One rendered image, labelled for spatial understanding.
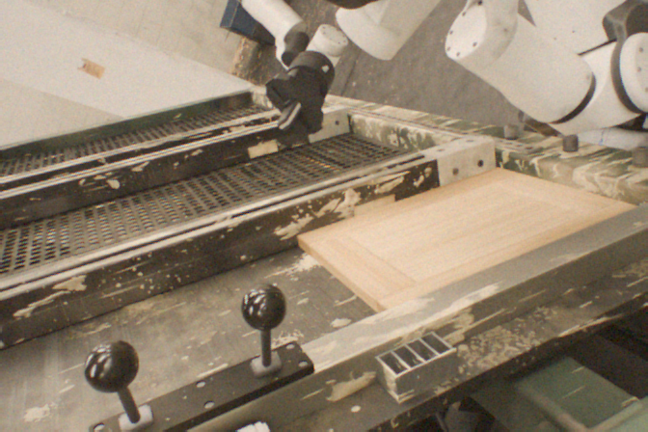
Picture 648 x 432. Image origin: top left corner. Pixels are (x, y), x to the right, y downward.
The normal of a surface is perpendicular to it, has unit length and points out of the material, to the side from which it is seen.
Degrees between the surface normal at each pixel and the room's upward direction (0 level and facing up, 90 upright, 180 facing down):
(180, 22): 90
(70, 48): 90
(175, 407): 57
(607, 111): 85
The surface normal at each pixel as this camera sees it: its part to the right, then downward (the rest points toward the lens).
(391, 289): -0.17, -0.93
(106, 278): 0.42, 0.23
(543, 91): -0.07, 0.60
